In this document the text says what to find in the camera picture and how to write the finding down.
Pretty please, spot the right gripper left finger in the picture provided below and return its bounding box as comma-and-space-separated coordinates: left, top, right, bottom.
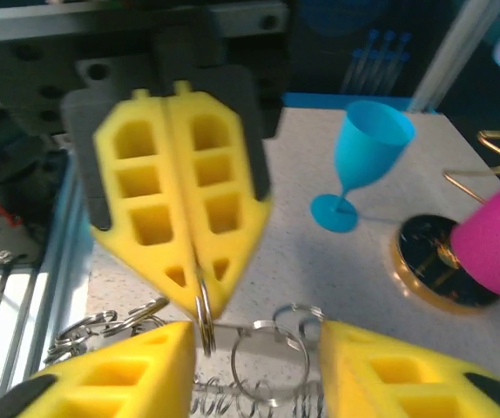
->
0, 320, 197, 418

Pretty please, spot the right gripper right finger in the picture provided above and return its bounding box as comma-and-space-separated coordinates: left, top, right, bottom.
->
318, 320, 500, 418

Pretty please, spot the keyring with many small rings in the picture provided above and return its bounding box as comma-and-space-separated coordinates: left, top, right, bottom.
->
43, 269, 326, 418

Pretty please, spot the blue plastic wine glass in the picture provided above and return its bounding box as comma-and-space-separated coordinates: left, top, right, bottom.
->
309, 99, 416, 234

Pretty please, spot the pink plastic wine glass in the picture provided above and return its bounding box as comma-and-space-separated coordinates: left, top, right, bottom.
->
449, 173, 500, 300

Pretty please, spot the aluminium table rail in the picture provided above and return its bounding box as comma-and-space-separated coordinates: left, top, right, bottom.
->
0, 173, 85, 418

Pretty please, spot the gold wire glass rack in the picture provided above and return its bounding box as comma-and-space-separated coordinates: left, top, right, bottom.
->
389, 8, 500, 315

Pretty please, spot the aluminium frame post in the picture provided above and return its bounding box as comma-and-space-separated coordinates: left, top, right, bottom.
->
410, 0, 500, 115

